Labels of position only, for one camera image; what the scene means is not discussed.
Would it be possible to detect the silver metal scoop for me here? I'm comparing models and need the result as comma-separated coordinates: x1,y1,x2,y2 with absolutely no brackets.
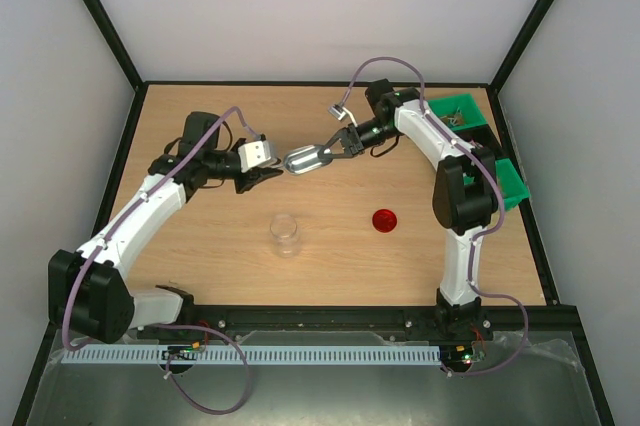
283,144,333,175

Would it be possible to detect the green bin with lollipops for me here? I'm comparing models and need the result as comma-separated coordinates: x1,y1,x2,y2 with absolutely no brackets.
428,93,487,132

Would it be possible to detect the black bin with swirl lollipops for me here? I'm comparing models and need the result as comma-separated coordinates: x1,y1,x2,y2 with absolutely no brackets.
455,124,507,160

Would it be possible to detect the green bin with gummy candies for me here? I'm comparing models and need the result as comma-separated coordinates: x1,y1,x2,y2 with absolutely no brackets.
496,159,530,211

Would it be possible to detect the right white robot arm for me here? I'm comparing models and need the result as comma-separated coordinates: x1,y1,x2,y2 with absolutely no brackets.
319,79,505,338

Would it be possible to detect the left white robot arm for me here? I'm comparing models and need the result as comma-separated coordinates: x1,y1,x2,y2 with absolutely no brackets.
48,107,282,351

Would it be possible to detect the clear glass jar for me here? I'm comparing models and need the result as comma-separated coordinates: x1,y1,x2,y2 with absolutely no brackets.
269,214,301,258

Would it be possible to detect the red jar lid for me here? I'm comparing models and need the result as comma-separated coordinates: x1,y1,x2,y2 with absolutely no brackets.
371,208,398,233

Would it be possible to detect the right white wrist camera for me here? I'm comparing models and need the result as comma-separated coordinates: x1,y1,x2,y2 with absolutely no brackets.
328,104,350,122

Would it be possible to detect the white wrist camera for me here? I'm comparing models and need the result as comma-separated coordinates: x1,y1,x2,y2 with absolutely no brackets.
328,104,350,122
238,140,278,173

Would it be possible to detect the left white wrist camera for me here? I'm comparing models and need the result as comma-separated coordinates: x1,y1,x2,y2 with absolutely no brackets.
238,140,278,173

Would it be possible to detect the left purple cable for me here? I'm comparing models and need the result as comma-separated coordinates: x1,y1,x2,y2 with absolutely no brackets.
63,105,267,416

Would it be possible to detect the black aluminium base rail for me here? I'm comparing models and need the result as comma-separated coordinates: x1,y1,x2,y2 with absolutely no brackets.
49,303,581,342

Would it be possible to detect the light blue cable duct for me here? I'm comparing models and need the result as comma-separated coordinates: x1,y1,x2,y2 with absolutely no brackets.
61,345,441,366

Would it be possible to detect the black frame post right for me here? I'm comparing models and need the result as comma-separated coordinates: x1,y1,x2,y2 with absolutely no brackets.
490,0,555,94

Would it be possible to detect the black frame post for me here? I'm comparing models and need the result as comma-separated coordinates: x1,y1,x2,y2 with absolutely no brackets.
82,0,143,91
490,0,555,94

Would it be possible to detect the black frame post left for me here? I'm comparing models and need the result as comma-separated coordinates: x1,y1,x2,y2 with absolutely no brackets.
82,0,143,91

